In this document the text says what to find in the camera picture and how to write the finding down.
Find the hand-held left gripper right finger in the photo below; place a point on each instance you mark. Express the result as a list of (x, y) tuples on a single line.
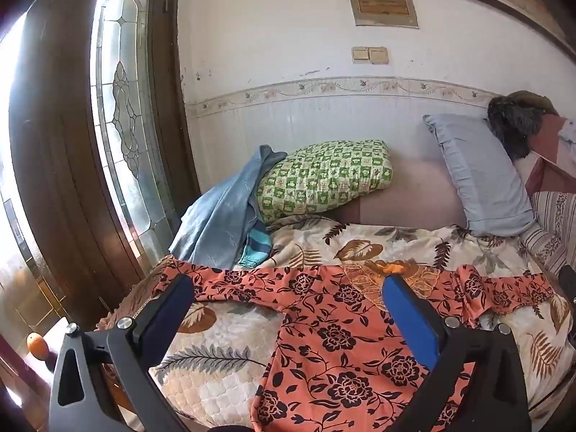
[(409, 319)]

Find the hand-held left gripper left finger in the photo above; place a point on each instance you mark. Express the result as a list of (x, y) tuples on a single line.
[(175, 306)]

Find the orange floral garment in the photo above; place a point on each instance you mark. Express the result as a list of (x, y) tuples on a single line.
[(351, 346)]

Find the beige leaf-print blanket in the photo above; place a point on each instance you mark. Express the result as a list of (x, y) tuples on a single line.
[(216, 324)]

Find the striped sofa armrest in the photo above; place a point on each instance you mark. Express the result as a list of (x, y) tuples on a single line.
[(555, 225)]

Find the grey-blue knit sweater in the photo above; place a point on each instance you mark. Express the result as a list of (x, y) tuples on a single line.
[(216, 220)]

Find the teal striped knit sweater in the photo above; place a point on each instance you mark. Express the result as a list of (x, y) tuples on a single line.
[(256, 247)]

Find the pinkish sofa backrest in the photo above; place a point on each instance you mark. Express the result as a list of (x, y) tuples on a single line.
[(405, 193)]

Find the grey-blue pillow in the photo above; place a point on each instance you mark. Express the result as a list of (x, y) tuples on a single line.
[(481, 180)]

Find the red and pink cloth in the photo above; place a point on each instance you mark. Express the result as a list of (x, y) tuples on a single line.
[(549, 144)]

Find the orange fruit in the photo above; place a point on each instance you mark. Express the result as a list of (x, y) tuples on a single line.
[(37, 346)]

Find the green patterned pillow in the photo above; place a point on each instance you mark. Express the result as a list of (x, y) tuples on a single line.
[(324, 175)]

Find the dark furry cloth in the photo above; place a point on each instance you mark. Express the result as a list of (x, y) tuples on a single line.
[(510, 126)]

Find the brown cloth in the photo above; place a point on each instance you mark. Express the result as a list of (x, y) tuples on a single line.
[(533, 101)]

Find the dark wooden door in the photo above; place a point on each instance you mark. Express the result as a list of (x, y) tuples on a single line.
[(58, 144)]

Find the leaded glass door panel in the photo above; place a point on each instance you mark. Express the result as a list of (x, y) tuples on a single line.
[(121, 99)]

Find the beige wall switch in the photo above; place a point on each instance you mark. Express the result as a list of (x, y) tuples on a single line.
[(360, 54), (378, 55)]

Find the wall plaque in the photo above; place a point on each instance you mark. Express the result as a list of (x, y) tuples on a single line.
[(382, 4)]

